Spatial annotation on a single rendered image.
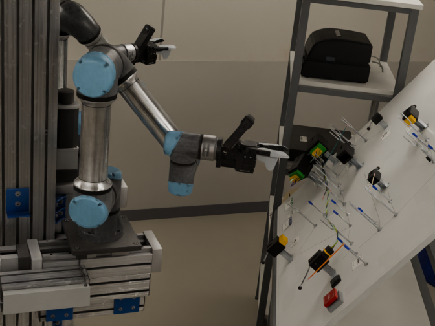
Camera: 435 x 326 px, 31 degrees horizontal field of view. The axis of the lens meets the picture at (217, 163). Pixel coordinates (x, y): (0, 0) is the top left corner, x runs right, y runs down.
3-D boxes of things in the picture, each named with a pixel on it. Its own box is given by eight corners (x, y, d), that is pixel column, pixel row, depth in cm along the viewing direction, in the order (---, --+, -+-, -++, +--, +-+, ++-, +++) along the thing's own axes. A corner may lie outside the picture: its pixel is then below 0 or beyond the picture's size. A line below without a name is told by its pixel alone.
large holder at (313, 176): (336, 160, 334) (312, 138, 331) (321, 189, 324) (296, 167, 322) (327, 165, 339) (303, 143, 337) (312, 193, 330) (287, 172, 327)
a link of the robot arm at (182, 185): (195, 184, 239) (199, 151, 235) (191, 200, 228) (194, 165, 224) (171, 181, 239) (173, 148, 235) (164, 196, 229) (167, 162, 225)
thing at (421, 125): (430, 112, 286) (413, 96, 285) (428, 129, 278) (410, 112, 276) (421, 119, 289) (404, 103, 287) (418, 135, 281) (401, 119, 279)
